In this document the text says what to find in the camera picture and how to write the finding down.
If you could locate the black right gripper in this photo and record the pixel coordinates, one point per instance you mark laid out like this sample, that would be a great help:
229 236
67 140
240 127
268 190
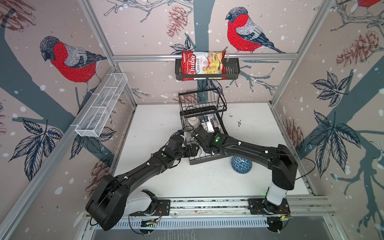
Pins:
216 135

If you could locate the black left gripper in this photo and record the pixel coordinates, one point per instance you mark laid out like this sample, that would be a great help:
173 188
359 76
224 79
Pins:
194 151

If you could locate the white red dotted bowl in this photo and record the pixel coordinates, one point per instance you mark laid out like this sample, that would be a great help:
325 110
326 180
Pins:
194 122

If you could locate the blue geometric patterned bowl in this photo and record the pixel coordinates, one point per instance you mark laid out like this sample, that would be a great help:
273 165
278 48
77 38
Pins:
240 165

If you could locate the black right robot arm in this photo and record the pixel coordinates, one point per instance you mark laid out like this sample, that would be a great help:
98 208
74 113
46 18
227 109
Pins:
283 165

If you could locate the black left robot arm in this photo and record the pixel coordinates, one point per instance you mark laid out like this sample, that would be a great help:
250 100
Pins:
108 201

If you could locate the red cassava chips bag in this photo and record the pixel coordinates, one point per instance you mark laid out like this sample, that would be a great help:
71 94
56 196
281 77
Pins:
203 63

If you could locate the black wire dish rack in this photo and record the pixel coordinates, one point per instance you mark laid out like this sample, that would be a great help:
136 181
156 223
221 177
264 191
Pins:
202 108

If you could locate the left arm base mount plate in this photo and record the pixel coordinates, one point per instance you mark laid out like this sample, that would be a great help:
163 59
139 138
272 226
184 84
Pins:
162 209

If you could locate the black wall shelf basket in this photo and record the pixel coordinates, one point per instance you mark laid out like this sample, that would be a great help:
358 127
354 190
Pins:
231 65

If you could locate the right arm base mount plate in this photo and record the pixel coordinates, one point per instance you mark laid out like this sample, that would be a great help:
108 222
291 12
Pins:
260 206

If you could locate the white wire mesh basket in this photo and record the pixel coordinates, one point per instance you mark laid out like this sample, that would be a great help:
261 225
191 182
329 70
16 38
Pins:
95 119

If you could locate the aluminium front rail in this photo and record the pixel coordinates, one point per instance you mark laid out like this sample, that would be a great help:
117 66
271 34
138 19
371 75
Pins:
300 205

